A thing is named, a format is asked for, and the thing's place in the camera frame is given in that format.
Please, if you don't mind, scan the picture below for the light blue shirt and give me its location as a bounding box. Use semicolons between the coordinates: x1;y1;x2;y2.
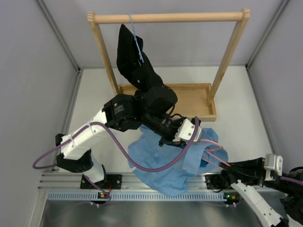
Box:
128;126;228;196

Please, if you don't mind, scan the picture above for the pink plastic hanger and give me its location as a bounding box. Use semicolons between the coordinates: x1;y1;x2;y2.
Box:
199;139;231;167

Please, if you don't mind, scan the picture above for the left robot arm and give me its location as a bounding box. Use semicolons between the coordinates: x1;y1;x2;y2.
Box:
56;85;185;189

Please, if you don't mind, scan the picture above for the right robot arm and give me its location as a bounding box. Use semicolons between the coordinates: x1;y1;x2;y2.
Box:
219;154;303;227

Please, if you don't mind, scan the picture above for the black shirt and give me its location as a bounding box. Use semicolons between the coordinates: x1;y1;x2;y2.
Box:
116;24;163;92

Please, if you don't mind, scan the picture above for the blue plastic hanger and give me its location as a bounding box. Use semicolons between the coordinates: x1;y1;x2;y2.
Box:
128;13;144;66

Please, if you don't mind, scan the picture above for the wooden clothes rack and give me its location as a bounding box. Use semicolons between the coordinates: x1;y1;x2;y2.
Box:
87;8;250;122

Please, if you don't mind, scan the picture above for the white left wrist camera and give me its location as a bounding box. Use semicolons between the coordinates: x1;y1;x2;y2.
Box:
173;118;202;144

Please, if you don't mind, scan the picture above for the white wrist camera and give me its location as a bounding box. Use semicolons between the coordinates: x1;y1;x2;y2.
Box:
173;118;202;144
263;154;283;184

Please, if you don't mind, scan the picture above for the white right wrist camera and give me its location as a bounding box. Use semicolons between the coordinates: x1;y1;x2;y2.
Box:
263;154;283;184

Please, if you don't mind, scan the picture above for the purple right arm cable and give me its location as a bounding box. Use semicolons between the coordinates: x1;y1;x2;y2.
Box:
280;175;303;184

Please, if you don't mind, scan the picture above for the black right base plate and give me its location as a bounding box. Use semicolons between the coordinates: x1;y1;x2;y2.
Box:
205;174;231;193

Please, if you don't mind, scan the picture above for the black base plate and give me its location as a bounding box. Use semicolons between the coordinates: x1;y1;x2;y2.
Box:
80;174;122;190
205;174;231;193

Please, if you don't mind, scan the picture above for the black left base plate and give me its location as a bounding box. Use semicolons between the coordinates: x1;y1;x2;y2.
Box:
80;174;122;190

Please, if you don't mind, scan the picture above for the grey slotted cable duct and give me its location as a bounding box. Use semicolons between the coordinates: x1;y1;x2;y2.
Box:
47;191;237;202

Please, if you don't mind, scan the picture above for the aluminium mounting rail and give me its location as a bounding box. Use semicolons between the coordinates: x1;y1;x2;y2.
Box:
37;172;294;191

